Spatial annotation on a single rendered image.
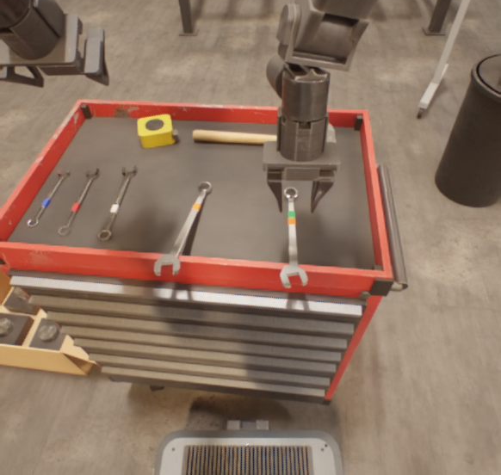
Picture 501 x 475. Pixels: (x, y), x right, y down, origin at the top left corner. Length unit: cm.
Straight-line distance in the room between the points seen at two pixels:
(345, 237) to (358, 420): 93
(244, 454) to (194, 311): 57
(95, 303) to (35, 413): 93
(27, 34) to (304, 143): 34
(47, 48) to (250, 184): 45
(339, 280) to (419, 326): 110
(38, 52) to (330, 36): 33
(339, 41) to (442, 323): 146
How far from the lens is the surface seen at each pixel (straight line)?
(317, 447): 123
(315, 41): 45
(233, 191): 79
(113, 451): 157
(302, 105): 47
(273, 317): 74
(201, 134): 90
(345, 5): 44
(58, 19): 55
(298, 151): 50
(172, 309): 77
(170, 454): 124
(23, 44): 53
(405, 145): 247
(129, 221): 78
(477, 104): 192
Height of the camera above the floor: 147
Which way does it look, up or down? 51 degrees down
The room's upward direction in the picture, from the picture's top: 3 degrees counter-clockwise
